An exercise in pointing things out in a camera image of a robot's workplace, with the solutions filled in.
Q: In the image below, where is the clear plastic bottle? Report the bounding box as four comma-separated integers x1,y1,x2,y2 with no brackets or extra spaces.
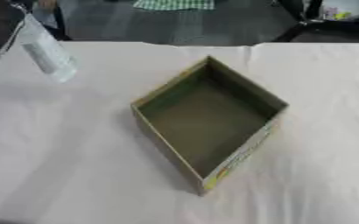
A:
15,12,81,84

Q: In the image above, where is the open tan cardboard box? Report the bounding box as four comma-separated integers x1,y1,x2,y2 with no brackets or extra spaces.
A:
129,55,290,197

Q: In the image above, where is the black chair leg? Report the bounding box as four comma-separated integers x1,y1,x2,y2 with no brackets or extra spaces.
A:
49,4,75,41

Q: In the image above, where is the green white checked cloth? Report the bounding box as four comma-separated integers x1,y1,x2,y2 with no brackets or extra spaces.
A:
131,0,216,11

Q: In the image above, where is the black tripod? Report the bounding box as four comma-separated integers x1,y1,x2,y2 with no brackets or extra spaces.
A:
271,0,359,44

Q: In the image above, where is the white bag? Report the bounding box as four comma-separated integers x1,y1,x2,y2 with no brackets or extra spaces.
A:
319,0,359,21

